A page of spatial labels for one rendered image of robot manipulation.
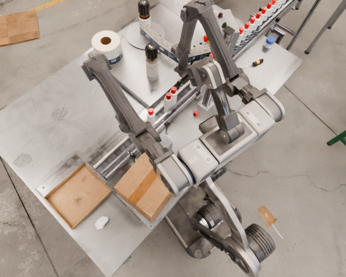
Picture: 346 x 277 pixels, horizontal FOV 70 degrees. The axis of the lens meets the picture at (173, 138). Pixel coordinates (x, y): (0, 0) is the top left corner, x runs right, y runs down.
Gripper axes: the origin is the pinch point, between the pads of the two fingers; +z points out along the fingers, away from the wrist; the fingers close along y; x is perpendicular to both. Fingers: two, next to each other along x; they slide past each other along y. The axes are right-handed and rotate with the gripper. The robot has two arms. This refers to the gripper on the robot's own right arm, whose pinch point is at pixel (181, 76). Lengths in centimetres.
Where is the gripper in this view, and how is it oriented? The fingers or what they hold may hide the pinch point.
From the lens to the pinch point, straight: 173.3
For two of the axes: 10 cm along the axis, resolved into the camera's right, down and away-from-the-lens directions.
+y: -6.8, 6.6, -3.2
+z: -0.4, 4.1, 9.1
